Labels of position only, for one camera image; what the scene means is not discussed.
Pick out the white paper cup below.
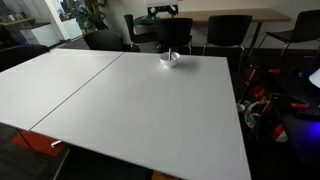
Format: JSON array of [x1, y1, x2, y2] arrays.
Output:
[[158, 51, 182, 69]]

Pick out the black robot cart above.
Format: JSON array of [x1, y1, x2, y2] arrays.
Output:
[[270, 64, 320, 168]]

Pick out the green potted plant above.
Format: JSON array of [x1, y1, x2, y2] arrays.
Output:
[[67, 0, 110, 32]]

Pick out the white tape roll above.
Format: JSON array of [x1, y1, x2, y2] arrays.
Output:
[[236, 99, 265, 129]]

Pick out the wooden table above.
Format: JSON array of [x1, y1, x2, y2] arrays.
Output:
[[159, 7, 292, 55]]

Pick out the black plastic chair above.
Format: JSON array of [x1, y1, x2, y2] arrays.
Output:
[[0, 43, 51, 73], [154, 16, 195, 55], [123, 13, 158, 53], [202, 14, 254, 73], [257, 8, 320, 58], [82, 30, 125, 52]]

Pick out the white low cabinet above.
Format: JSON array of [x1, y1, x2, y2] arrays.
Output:
[[19, 22, 62, 49]]

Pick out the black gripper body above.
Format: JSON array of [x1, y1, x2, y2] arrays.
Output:
[[152, 4, 174, 11]]

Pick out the silver table bracket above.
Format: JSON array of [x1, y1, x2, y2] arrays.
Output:
[[50, 139, 64, 148]]

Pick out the teal cloth bundle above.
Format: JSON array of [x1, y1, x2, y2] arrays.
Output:
[[133, 15, 157, 27]]

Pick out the red tool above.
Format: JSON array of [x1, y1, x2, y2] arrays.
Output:
[[251, 84, 267, 102]]

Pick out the red and white clamp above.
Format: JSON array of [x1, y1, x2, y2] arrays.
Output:
[[270, 123, 288, 143]]

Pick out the red floor mat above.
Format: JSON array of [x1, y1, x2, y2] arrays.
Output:
[[10, 128, 70, 159]]

